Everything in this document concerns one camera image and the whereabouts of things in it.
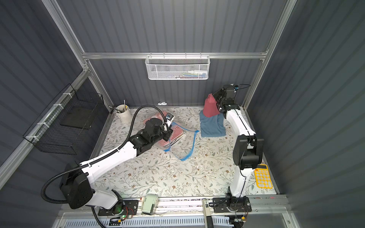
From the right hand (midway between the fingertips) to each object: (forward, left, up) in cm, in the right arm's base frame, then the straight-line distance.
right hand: (217, 89), depth 89 cm
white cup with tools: (-3, +65, -18) cm, 68 cm away
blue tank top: (-6, 0, -30) cm, 30 cm away
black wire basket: (-29, +83, -1) cm, 88 cm away
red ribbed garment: (-4, +3, -13) cm, 14 cm away
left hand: (-25, +28, -7) cm, 38 cm away
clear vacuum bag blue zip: (-23, +24, -31) cm, 45 cm away
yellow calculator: (-44, -25, -29) cm, 59 cm away
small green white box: (-60, +38, -26) cm, 75 cm away
